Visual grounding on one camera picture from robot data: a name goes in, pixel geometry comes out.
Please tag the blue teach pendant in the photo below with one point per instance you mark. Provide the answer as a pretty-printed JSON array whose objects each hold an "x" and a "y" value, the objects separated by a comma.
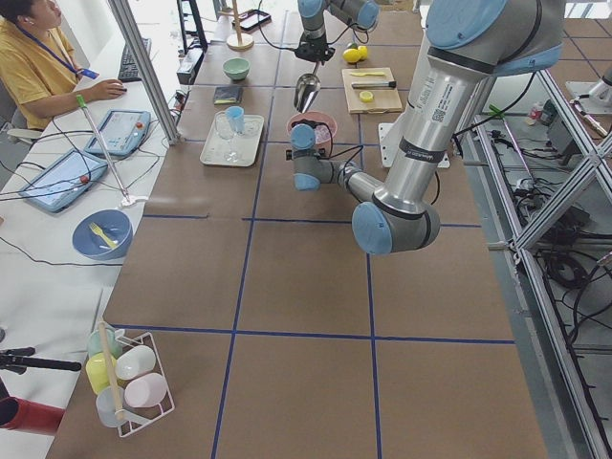
[
  {"x": 62, "y": 182},
  {"x": 123, "y": 131}
]

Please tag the white wire cup rack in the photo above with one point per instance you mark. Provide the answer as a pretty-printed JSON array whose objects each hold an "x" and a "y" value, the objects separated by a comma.
[{"x": 112, "y": 409}]

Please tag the blue plastic cup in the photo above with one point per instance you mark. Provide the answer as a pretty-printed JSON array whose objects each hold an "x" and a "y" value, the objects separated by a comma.
[{"x": 235, "y": 116}]

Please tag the grey folded cloth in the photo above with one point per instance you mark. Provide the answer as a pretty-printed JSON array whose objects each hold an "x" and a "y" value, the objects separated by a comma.
[{"x": 228, "y": 94}]

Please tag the steel muddler black tip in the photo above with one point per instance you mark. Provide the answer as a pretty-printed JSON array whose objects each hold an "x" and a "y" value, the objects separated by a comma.
[{"x": 374, "y": 85}]

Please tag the pink bowl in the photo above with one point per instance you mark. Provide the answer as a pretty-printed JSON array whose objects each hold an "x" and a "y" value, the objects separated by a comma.
[{"x": 317, "y": 118}]

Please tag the cream bear tray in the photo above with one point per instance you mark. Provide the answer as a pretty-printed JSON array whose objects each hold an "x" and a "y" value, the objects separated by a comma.
[{"x": 246, "y": 144}]

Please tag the red cylinder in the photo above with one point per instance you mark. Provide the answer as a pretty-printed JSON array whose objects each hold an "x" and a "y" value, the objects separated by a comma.
[{"x": 31, "y": 417}]

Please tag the half lemon slice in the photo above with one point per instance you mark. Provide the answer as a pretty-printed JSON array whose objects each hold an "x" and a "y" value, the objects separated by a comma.
[{"x": 366, "y": 96}]

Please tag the mint green bowl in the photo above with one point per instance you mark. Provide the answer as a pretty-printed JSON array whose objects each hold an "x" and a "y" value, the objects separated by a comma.
[{"x": 237, "y": 68}]

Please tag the person in yellow shirt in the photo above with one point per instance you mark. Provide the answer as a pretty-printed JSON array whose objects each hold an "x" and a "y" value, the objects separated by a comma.
[{"x": 38, "y": 65}]

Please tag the clear wine glass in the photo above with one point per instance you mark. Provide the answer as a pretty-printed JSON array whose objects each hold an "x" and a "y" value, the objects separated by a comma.
[{"x": 224, "y": 131}]

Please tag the wooden cutting board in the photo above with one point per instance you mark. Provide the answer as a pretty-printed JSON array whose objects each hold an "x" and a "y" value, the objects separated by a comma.
[{"x": 371, "y": 91}]

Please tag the yellow plastic cup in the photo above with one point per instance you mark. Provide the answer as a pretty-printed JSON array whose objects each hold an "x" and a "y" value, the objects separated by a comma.
[{"x": 96, "y": 373}]

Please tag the yellow plastic knife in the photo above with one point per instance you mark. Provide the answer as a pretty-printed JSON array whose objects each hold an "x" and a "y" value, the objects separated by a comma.
[{"x": 367, "y": 74}]

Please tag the white plastic cup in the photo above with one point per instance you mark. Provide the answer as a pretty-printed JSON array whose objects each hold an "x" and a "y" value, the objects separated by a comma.
[{"x": 135, "y": 362}]

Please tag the yellow lemon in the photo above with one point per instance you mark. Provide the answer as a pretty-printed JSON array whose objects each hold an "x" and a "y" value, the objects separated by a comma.
[
  {"x": 363, "y": 52},
  {"x": 351, "y": 55}
]

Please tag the metal ice scoop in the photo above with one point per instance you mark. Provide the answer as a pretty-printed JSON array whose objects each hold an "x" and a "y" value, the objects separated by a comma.
[{"x": 306, "y": 90}]

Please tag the black keyboard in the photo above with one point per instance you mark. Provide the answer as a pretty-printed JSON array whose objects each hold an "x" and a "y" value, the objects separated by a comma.
[{"x": 129, "y": 70}]

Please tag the pink plastic cup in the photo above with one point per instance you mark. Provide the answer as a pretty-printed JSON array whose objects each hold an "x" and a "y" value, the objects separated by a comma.
[{"x": 146, "y": 391}]

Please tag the blue bowl on desk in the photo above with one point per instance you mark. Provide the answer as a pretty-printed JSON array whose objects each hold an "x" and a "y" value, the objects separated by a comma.
[{"x": 115, "y": 223}]

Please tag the clear ice cubes pile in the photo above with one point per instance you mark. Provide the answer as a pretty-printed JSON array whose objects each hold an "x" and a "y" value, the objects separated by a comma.
[{"x": 323, "y": 133}]

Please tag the yellow plastic fork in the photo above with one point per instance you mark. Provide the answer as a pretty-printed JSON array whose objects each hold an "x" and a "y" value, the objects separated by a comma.
[{"x": 99, "y": 232}]

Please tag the near blue teach pendant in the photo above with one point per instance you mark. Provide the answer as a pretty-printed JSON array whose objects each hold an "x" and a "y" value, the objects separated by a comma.
[{"x": 62, "y": 182}]

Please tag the aluminium frame post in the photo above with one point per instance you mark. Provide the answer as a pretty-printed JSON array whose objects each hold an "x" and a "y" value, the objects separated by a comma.
[{"x": 131, "y": 34}]

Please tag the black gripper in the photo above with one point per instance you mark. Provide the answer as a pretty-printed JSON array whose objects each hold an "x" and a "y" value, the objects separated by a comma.
[
  {"x": 306, "y": 130},
  {"x": 313, "y": 52}
]

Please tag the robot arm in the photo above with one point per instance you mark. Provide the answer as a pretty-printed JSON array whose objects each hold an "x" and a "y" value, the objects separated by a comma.
[
  {"x": 464, "y": 43},
  {"x": 358, "y": 15}
]

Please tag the upper yellow lemon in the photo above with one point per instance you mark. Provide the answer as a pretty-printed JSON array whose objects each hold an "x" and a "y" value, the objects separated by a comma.
[{"x": 363, "y": 52}]

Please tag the round wooden stand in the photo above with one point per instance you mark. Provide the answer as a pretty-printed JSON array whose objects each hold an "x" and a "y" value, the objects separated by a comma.
[{"x": 238, "y": 40}]

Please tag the black tripod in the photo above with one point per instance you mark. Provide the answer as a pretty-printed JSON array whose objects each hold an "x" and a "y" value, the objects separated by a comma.
[{"x": 19, "y": 360}]

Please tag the front yellow lemon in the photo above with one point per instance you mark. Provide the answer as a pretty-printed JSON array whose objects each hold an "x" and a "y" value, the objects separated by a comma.
[{"x": 351, "y": 55}]

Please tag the far blue teach pendant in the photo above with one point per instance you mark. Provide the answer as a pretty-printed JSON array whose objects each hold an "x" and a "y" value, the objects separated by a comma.
[{"x": 123, "y": 131}]

